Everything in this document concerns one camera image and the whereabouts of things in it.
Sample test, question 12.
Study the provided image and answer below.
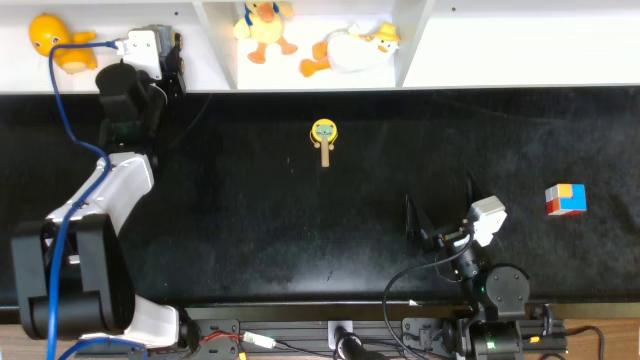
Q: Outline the black cable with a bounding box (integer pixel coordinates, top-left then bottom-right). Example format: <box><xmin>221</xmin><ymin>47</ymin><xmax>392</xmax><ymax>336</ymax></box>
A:
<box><xmin>382</xmin><ymin>227</ymin><xmax>476</xmax><ymax>360</ymax></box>

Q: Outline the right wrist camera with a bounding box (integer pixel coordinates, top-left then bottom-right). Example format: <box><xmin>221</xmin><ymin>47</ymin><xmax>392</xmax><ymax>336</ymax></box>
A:
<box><xmin>467</xmin><ymin>195</ymin><xmax>508</xmax><ymax>248</ymax></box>

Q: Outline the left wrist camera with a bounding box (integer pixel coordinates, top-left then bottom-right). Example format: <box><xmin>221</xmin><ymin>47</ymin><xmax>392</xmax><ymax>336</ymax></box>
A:
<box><xmin>115</xmin><ymin>28</ymin><xmax>164</xmax><ymax>81</ymax></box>

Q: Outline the yellow rubber duck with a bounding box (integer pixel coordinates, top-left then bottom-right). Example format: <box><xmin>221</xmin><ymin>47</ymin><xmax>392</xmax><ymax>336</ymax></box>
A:
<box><xmin>28</xmin><ymin>13</ymin><xmax>99</xmax><ymax>75</ymax></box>

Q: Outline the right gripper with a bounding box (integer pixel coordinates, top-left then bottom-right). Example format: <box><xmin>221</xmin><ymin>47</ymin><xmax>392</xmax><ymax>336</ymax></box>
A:
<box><xmin>404</xmin><ymin>169</ymin><xmax>482</xmax><ymax>251</ymax></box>

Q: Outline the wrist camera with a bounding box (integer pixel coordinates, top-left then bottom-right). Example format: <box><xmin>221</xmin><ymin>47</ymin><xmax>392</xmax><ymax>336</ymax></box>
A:
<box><xmin>115</xmin><ymin>28</ymin><xmax>164</xmax><ymax>81</ymax></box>
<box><xmin>467</xmin><ymin>195</ymin><xmax>508</xmax><ymax>248</ymax></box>

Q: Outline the yellow rattle drum toy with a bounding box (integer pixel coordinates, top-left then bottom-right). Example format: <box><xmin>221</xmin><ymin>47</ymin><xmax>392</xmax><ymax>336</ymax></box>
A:
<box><xmin>309</xmin><ymin>118</ymin><xmax>339</xmax><ymax>169</ymax></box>

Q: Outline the mounting rail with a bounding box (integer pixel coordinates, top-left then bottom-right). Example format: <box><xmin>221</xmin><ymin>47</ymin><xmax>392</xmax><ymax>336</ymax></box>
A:
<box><xmin>177</xmin><ymin>318</ymin><xmax>606</xmax><ymax>360</ymax></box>

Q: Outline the white shelf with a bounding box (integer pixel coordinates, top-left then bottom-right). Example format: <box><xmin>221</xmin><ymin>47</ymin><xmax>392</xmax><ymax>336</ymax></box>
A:
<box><xmin>0</xmin><ymin>0</ymin><xmax>640</xmax><ymax>95</ymax></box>

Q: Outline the white plush duck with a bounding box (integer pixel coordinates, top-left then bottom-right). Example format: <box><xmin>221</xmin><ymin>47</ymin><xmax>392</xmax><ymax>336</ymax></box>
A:
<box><xmin>299</xmin><ymin>21</ymin><xmax>401</xmax><ymax>79</ymax></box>

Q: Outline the blue cable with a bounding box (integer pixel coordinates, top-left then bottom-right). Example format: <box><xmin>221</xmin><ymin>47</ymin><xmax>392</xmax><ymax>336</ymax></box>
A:
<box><xmin>45</xmin><ymin>38</ymin><xmax>147</xmax><ymax>360</ymax></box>

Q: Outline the many-coloured puzzle cube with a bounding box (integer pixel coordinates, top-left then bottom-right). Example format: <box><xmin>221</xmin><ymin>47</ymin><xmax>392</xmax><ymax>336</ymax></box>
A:
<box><xmin>544</xmin><ymin>183</ymin><xmax>588</xmax><ymax>217</ymax></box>

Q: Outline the yellow plush duck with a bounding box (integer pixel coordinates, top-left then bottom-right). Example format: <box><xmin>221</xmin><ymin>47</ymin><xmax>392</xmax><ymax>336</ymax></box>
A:
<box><xmin>232</xmin><ymin>1</ymin><xmax>299</xmax><ymax>65</ymax></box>

